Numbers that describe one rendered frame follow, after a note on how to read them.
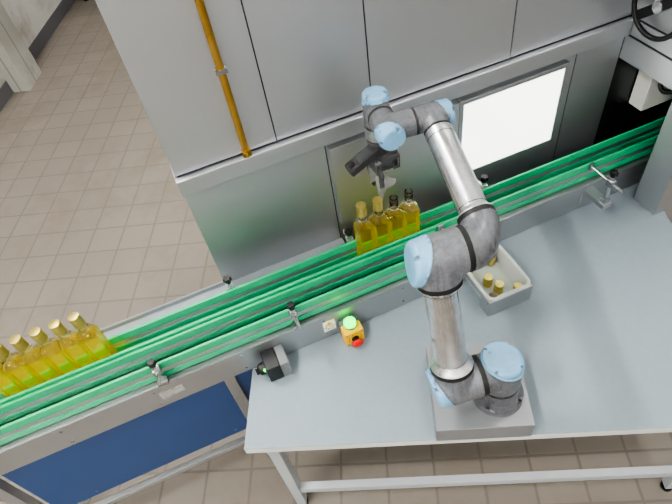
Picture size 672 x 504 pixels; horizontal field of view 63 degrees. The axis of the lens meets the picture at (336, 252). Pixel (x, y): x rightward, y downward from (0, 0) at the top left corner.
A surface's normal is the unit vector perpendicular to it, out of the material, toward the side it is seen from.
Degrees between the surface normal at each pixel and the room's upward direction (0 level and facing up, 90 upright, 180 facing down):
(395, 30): 90
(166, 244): 0
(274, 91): 90
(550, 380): 0
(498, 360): 6
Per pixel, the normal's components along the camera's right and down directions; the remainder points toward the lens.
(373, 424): -0.12, -0.65
